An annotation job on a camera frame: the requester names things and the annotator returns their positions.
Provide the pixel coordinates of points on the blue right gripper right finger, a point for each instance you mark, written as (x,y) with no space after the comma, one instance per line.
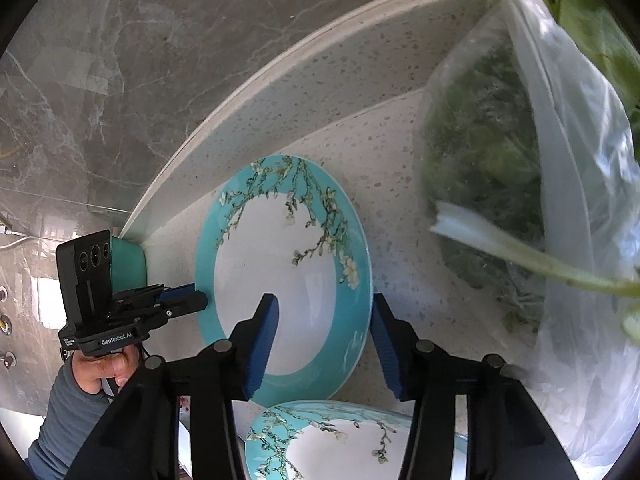
(383,332)

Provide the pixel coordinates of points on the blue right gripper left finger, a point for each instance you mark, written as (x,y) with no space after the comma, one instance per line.
(259,341)

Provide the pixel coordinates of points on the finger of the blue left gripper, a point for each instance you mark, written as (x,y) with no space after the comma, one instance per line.
(176,294)
(198,302)

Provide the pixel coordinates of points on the large teal floral plate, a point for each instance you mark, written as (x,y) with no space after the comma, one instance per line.
(326,440)

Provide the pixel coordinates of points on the small teal floral plate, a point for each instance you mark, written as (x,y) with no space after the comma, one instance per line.
(283,225)

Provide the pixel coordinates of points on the person's left forearm grey sleeve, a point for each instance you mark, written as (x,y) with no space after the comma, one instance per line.
(71,416)

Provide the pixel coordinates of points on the person's left hand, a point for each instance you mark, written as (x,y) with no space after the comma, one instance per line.
(89,371)

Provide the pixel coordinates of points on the green basin with vegetables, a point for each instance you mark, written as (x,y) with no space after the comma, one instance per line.
(128,266)

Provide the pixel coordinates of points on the plastic bag of greens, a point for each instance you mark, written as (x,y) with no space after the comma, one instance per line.
(530,127)

